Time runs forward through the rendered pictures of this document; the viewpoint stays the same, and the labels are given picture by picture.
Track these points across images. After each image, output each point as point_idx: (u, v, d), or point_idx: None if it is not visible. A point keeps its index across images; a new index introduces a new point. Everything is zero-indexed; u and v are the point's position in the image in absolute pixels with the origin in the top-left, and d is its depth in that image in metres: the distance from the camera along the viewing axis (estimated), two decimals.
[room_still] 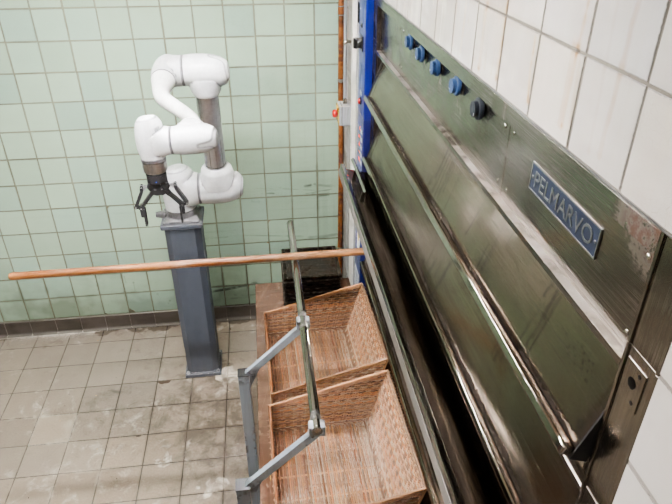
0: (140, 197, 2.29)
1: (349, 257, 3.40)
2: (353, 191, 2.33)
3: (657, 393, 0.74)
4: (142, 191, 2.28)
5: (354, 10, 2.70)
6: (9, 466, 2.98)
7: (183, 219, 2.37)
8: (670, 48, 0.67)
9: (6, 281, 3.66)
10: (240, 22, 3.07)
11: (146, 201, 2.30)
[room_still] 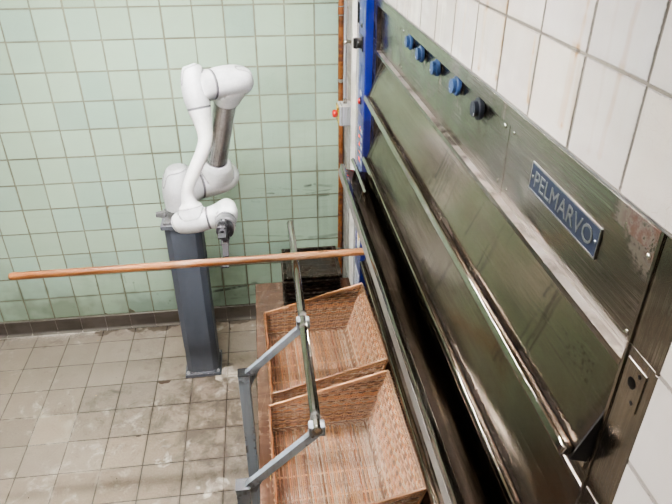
0: None
1: (349, 257, 3.40)
2: (353, 191, 2.33)
3: (657, 393, 0.74)
4: None
5: (354, 10, 2.70)
6: (9, 466, 2.98)
7: (220, 236, 2.40)
8: (670, 48, 0.67)
9: (6, 281, 3.66)
10: (240, 22, 3.07)
11: (222, 251, 2.55)
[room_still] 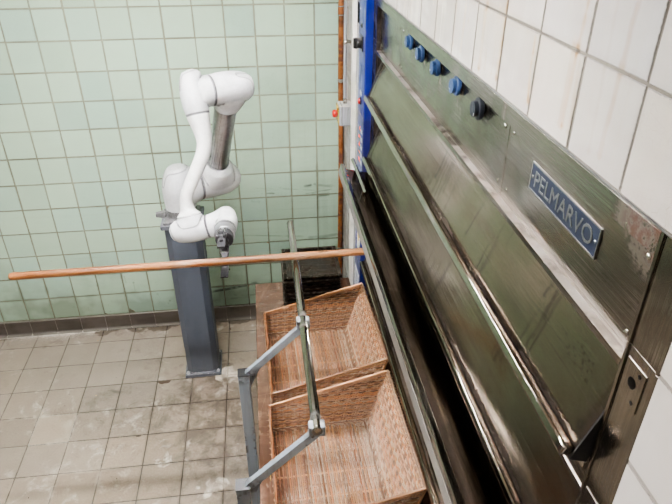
0: None
1: (349, 257, 3.40)
2: (353, 191, 2.33)
3: (657, 393, 0.74)
4: None
5: (354, 10, 2.70)
6: (9, 466, 2.98)
7: (219, 245, 2.33)
8: (670, 48, 0.67)
9: (6, 281, 3.66)
10: (240, 22, 3.07)
11: None
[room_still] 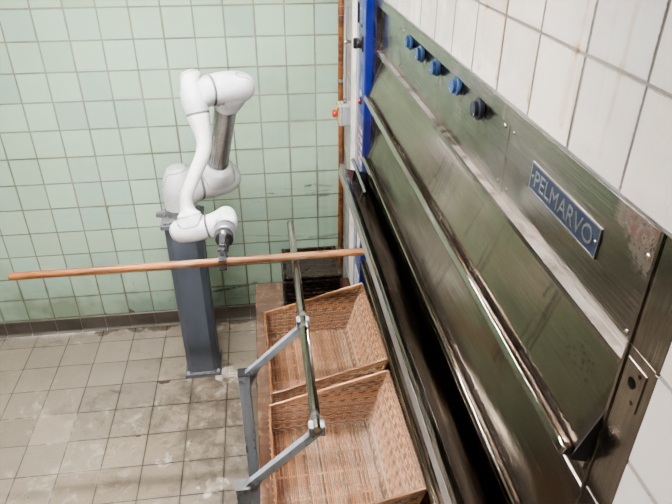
0: None
1: (349, 257, 3.40)
2: (353, 191, 2.33)
3: (657, 393, 0.74)
4: None
5: (354, 10, 2.70)
6: (9, 466, 2.98)
7: (220, 259, 2.34)
8: (670, 48, 0.67)
9: (6, 281, 3.66)
10: (240, 22, 3.07)
11: None
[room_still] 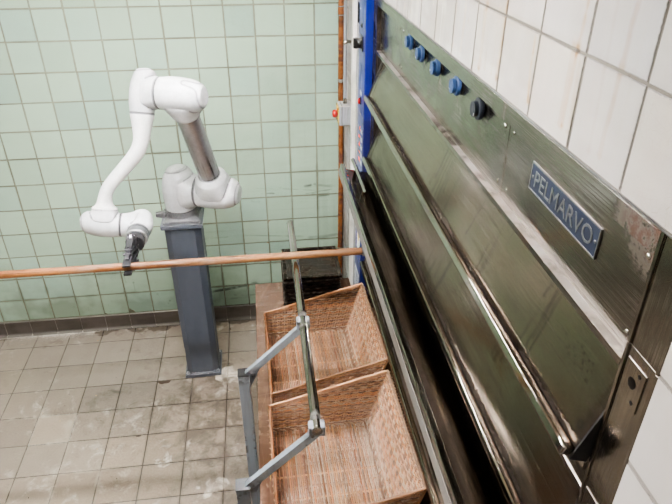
0: None
1: (349, 257, 3.40)
2: (353, 191, 2.33)
3: (657, 393, 0.74)
4: None
5: (354, 10, 2.70)
6: (9, 466, 2.98)
7: (124, 264, 2.30)
8: (670, 48, 0.67)
9: (6, 281, 3.66)
10: (240, 22, 3.07)
11: None
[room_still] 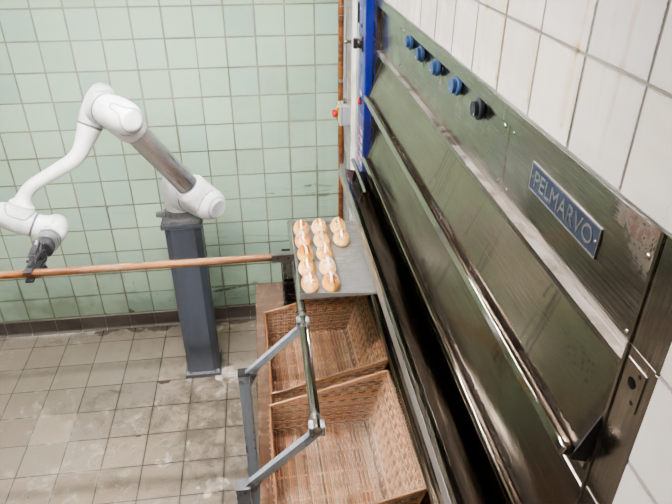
0: None
1: None
2: (353, 191, 2.33)
3: (657, 393, 0.74)
4: None
5: (354, 10, 2.70)
6: (9, 466, 2.98)
7: (25, 271, 2.26)
8: (670, 48, 0.67)
9: (6, 281, 3.66)
10: (240, 22, 3.07)
11: (34, 266, 2.37)
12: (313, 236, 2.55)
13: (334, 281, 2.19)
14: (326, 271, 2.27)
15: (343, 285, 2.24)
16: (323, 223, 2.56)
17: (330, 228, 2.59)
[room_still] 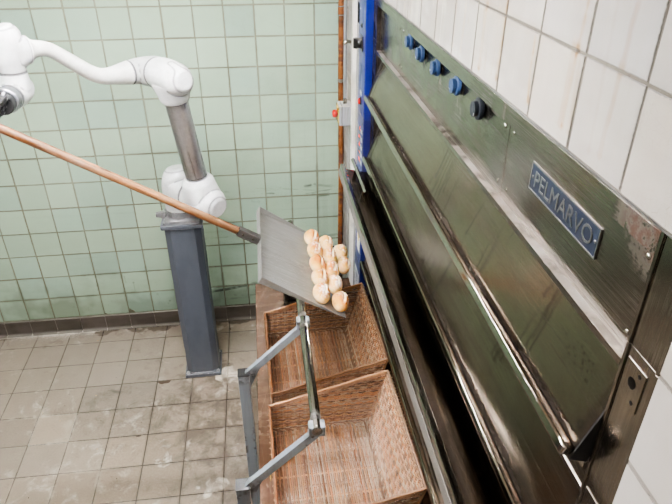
0: None
1: (349, 257, 3.40)
2: (353, 191, 2.33)
3: (657, 393, 0.74)
4: None
5: (354, 10, 2.70)
6: (9, 466, 2.98)
7: None
8: (670, 48, 0.67)
9: (6, 281, 3.66)
10: (240, 22, 3.07)
11: None
12: (276, 231, 2.52)
13: (346, 302, 2.24)
14: (334, 288, 2.31)
15: (299, 289, 2.22)
16: (332, 242, 2.61)
17: (334, 249, 2.64)
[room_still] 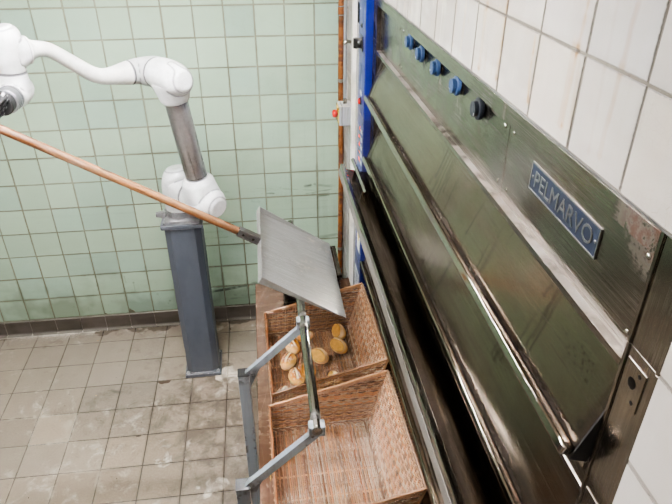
0: None
1: (349, 257, 3.40)
2: (353, 191, 2.33)
3: (657, 393, 0.74)
4: None
5: (354, 10, 2.70)
6: (9, 466, 2.98)
7: None
8: (670, 48, 0.67)
9: (6, 281, 3.66)
10: (240, 22, 3.07)
11: None
12: (276, 231, 2.52)
13: None
14: (276, 401, 2.51)
15: (299, 289, 2.22)
16: (299, 340, 2.89)
17: (286, 349, 2.81)
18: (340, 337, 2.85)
